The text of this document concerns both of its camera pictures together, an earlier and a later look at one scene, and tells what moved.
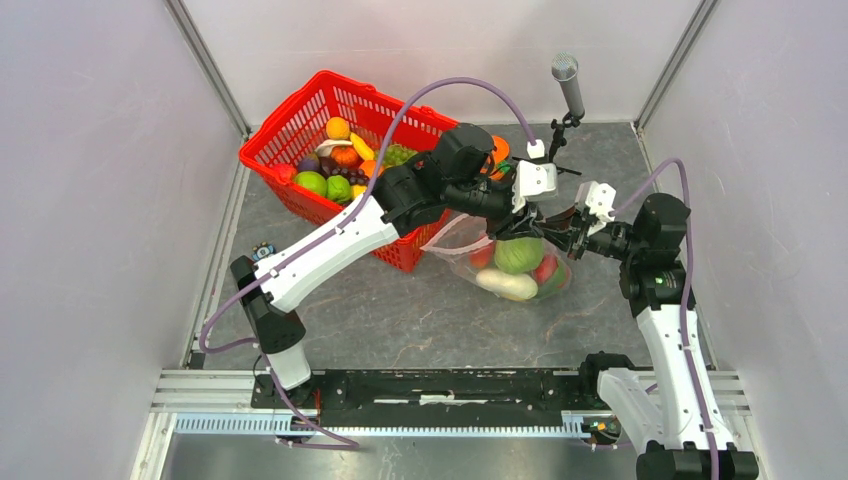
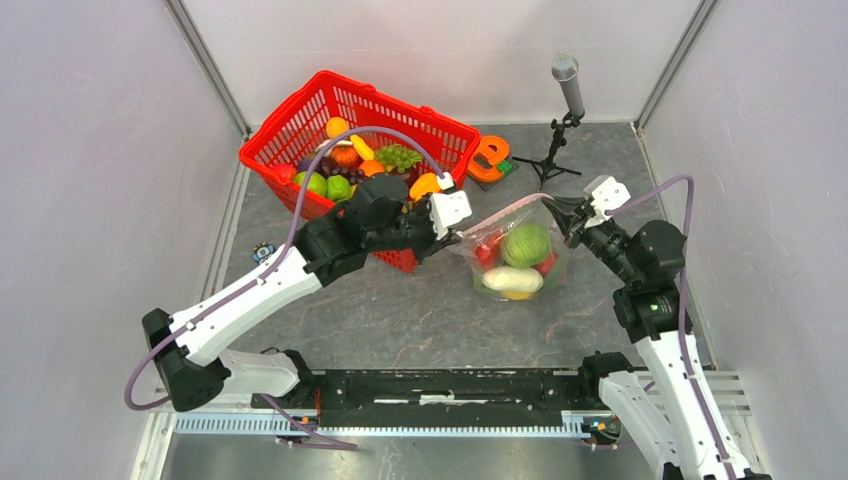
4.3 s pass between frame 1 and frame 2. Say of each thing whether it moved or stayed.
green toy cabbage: moved
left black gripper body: moved
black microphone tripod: stayed
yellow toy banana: stayed
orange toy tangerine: stayed
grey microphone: stayed
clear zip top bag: moved
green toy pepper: stayed
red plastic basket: stayed
